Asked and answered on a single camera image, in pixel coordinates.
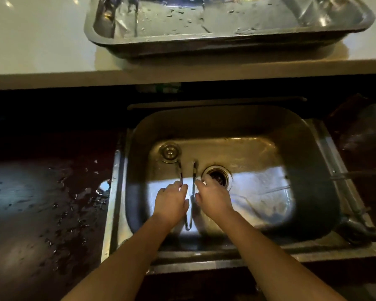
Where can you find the person's left fingers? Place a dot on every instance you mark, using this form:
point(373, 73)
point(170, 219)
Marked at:
point(177, 188)

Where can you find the person's right hand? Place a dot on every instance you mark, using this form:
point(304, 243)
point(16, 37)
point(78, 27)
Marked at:
point(214, 200)

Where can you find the large stainless steel tray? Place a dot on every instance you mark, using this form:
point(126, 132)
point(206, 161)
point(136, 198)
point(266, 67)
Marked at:
point(228, 20)

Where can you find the person's left hand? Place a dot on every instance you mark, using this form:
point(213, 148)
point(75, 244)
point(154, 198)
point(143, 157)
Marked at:
point(170, 203)

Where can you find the metal sink faucet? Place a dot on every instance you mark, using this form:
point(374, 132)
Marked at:
point(360, 216)

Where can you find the person's left forearm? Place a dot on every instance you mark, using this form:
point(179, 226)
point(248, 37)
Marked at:
point(119, 263)

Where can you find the person's right fingers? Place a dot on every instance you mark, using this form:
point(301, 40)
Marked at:
point(204, 184)

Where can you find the stainless steel sink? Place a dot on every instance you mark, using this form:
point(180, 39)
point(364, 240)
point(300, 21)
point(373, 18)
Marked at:
point(235, 188)

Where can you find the round metal sink strainer plug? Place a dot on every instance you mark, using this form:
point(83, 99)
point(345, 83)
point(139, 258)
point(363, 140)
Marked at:
point(170, 151)

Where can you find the metal kitchen tongs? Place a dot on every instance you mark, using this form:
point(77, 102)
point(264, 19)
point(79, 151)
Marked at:
point(191, 197)

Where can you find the person's right forearm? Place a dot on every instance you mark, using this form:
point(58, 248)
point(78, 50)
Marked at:
point(275, 263)

